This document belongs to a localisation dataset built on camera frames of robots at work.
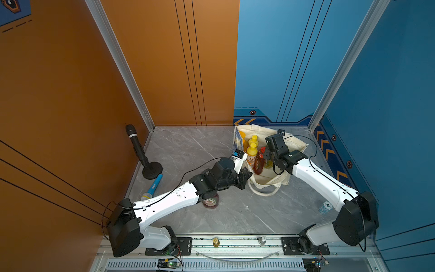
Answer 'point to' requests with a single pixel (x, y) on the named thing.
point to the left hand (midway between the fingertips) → (253, 173)
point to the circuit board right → (312, 264)
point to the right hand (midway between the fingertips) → (270, 149)
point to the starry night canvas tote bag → (268, 183)
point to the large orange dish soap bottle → (243, 135)
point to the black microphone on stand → (150, 170)
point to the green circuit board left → (168, 263)
